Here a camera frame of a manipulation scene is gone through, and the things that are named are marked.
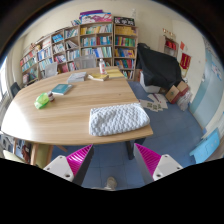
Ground clear plastic bottle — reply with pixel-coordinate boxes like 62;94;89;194
99;58;106;74

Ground papers on floor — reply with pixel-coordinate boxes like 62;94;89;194
139;93;168;112

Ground pink white gripper right finger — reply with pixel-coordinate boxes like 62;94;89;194
134;143;182;184

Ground white textured towel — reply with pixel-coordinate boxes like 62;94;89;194
89;103;150;136

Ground wooden table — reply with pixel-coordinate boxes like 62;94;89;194
1;73;153;164

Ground blue board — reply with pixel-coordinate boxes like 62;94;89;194
189;129;220;163

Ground yellow book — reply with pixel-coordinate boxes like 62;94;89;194
88;73;109;81

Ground pink white gripper left finger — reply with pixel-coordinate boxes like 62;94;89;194
44;144;94;186

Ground small dark jar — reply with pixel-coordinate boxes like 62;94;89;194
48;91;54;102

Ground small wall cabinet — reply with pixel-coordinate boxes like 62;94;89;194
158;35;179;57

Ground cardboard box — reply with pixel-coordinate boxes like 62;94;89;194
165;81;189;104

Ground wooden bookshelf left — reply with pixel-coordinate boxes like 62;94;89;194
20;29;68;86

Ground white shoe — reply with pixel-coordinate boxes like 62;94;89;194
105;177;117;191

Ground wooden bookshelf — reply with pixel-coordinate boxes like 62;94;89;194
63;22;114;71
20;29;68;86
113;16;138;80

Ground teal book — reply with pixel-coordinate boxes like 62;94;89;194
52;84;72;95

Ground wooden bookshelf right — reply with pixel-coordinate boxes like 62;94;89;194
113;16;138;80

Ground grey mesh chair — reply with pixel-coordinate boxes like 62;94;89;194
74;54;96;70

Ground black cloth cover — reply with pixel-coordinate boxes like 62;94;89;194
137;43;182;89

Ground yellow folder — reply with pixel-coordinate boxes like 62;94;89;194
106;69;124;79

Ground grey chair left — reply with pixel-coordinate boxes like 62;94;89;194
45;62;57;78

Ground grey book stack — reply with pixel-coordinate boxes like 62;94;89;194
67;72;86;83

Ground wooden bookshelf middle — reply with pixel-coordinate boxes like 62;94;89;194
63;22;114;71

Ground green plastic bag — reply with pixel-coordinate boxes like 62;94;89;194
34;93;49;109

